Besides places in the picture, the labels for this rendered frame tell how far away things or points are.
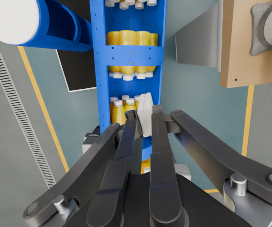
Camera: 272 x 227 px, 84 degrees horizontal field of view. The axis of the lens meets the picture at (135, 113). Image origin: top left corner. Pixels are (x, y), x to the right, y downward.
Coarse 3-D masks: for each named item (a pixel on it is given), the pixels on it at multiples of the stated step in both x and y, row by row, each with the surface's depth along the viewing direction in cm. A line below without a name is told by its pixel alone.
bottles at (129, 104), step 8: (120, 0) 64; (128, 0) 58; (136, 0) 63; (152, 0) 59; (120, 8) 66; (128, 8) 66; (136, 8) 66; (152, 40) 62; (136, 72) 73; (152, 72) 69; (128, 96) 79; (136, 96) 78; (112, 104) 75; (128, 104) 73; (136, 104) 78
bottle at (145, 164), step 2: (144, 160) 92; (146, 160) 92; (148, 160) 92; (142, 162) 93; (144, 162) 91; (146, 162) 90; (148, 162) 91; (142, 164) 91; (144, 164) 90; (146, 164) 89; (148, 164) 89; (142, 166) 90; (144, 166) 89; (146, 166) 88; (148, 166) 88; (142, 168) 90; (144, 168) 88; (146, 168) 88; (148, 168) 88
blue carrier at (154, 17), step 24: (96, 0) 48; (96, 24) 51; (120, 24) 71; (144, 24) 70; (96, 48) 55; (120, 48) 50; (144, 48) 51; (96, 72) 60; (120, 96) 82; (144, 144) 78
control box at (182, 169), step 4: (176, 164) 92; (180, 164) 92; (184, 164) 92; (176, 168) 88; (180, 168) 88; (184, 168) 88; (188, 168) 89; (176, 172) 86; (180, 172) 86; (184, 172) 86; (188, 172) 86; (184, 176) 83; (188, 176) 83
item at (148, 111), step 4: (148, 92) 22; (148, 96) 20; (148, 100) 18; (148, 104) 17; (152, 104) 21; (144, 108) 17; (148, 108) 16; (144, 112) 16; (148, 112) 15; (148, 116) 16; (148, 120) 16; (148, 124) 16; (148, 128) 16
